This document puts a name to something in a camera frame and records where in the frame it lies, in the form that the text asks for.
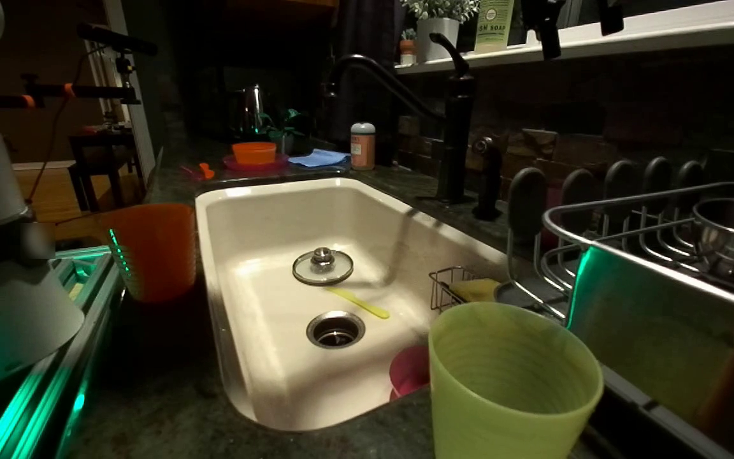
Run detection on black sink sprayer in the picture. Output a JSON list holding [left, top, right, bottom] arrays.
[[472, 134, 508, 221]]

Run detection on small terracotta pot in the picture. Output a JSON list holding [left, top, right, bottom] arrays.
[[394, 28, 420, 67]]

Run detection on reflective metal drainboard panel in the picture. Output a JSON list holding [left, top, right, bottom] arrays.
[[564, 245, 734, 459]]

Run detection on orange spice bottle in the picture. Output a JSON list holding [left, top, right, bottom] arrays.
[[350, 119, 379, 174]]

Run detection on black stool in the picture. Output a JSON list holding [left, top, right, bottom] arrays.
[[67, 125, 146, 214]]

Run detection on yellow brush in holder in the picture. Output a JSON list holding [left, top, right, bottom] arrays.
[[425, 265, 508, 313]]

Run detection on white ceramic sink basin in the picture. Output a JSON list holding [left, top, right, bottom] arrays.
[[193, 176, 514, 432]]

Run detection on white plant pot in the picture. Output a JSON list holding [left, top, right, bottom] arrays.
[[413, 13, 462, 64]]

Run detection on wire dish drying rack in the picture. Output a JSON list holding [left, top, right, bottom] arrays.
[[492, 156, 734, 459]]

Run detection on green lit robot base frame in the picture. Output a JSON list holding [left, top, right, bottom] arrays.
[[0, 241, 130, 459]]

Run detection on orange plastic bucket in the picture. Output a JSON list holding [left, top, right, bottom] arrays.
[[96, 202, 202, 308]]

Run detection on light green plastic cup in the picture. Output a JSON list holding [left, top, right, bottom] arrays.
[[425, 300, 607, 459]]

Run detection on potted plant leaves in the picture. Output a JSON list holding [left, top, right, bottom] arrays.
[[399, 0, 481, 24]]

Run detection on small orange bowl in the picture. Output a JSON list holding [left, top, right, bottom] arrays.
[[228, 139, 279, 169]]

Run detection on yellow sponge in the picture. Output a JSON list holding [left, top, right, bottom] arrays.
[[453, 276, 508, 306]]

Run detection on round metal sink drain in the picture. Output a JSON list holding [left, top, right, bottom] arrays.
[[302, 308, 366, 351]]

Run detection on black kitchen faucet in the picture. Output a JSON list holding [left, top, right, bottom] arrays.
[[323, 30, 480, 206]]

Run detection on metal sink strainer lid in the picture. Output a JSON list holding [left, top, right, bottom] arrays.
[[290, 245, 356, 288]]

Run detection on green card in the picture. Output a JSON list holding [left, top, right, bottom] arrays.
[[473, 0, 519, 53]]

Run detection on black stand with orange clamps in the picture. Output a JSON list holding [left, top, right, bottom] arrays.
[[0, 68, 146, 110]]

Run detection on yellow plastic utensil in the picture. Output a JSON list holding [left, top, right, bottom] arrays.
[[327, 286, 393, 323]]

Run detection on blue cloth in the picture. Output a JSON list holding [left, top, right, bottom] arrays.
[[285, 147, 352, 170]]

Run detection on red plate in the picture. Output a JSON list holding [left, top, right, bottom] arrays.
[[218, 152, 290, 179]]

